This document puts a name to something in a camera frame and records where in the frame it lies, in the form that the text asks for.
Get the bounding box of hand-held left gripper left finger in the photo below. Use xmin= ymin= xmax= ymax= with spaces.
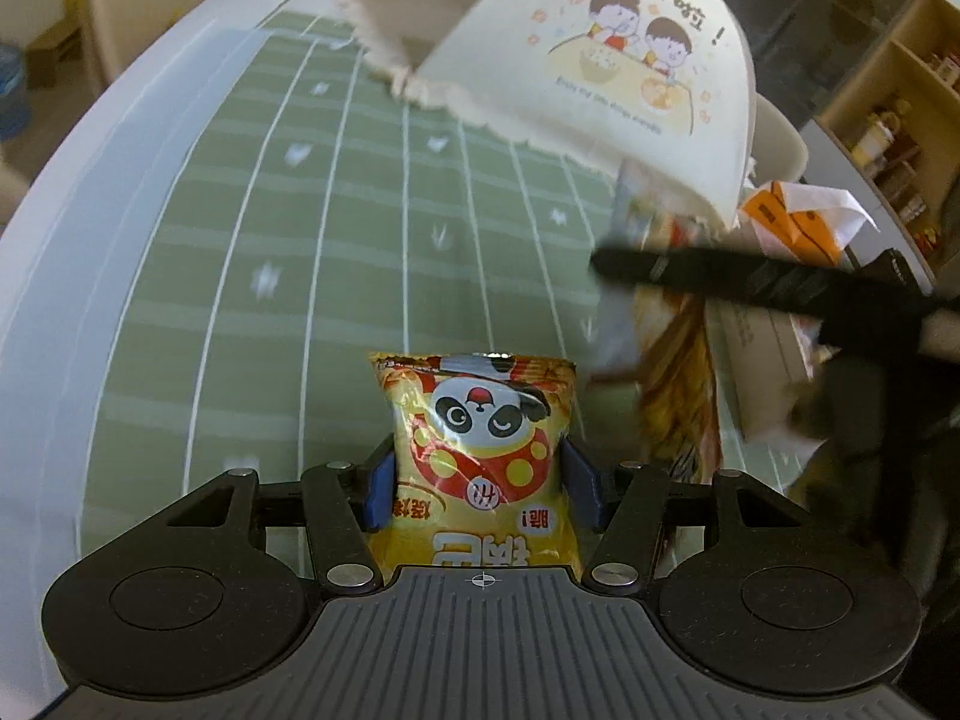
xmin=161 ymin=446 xmax=398 ymax=593

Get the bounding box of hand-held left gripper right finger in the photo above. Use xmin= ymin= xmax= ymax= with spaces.
xmin=561 ymin=439 xmax=815 ymax=593

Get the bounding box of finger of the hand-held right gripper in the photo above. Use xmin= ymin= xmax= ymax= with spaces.
xmin=591 ymin=244 xmax=938 ymax=331

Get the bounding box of pink cardboard box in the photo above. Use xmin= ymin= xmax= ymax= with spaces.
xmin=709 ymin=300 xmax=833 ymax=440

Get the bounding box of yellow panda snack packet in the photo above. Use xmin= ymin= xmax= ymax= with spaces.
xmin=367 ymin=351 xmax=586 ymax=586

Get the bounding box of orange tissue pack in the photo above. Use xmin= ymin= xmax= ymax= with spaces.
xmin=739 ymin=180 xmax=852 ymax=265

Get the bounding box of beige chair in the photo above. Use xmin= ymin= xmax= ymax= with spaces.
xmin=750 ymin=94 xmax=811 ymax=185
xmin=81 ymin=0 xmax=218 ymax=91

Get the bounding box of wooden shelf unit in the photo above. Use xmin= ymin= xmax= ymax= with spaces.
xmin=814 ymin=0 xmax=960 ymax=271

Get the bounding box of green checked tablecloth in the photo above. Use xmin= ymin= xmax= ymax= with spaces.
xmin=0 ymin=0 xmax=818 ymax=720

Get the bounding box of cream cartoon print food cover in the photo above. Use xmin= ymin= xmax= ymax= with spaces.
xmin=289 ymin=0 xmax=811 ymax=230

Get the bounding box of blue water bottle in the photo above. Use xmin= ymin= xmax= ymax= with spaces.
xmin=0 ymin=41 xmax=32 ymax=140

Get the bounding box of brown cardboard box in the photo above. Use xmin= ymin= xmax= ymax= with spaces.
xmin=26 ymin=19 xmax=83 ymax=87

